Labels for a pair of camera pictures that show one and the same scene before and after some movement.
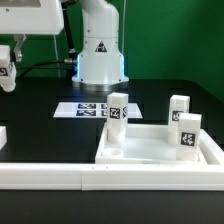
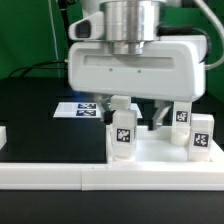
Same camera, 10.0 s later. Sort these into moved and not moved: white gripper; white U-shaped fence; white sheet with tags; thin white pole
Moved: white gripper
Not moved: white U-shaped fence; white sheet with tags; thin white pole
